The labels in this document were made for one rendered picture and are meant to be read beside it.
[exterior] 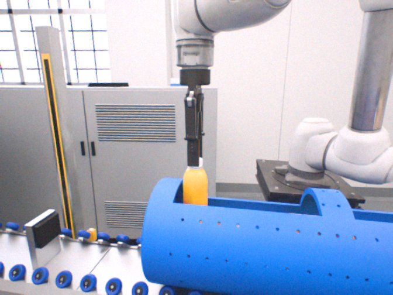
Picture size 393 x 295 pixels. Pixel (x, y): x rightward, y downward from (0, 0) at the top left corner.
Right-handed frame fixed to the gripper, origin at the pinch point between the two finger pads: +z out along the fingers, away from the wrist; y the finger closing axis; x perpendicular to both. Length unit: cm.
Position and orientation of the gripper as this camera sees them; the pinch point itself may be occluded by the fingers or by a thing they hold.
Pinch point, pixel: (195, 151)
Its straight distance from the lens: 65.9
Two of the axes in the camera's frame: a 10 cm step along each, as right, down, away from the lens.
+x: 9.8, 0.5, -1.9
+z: 0.0, 9.7, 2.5
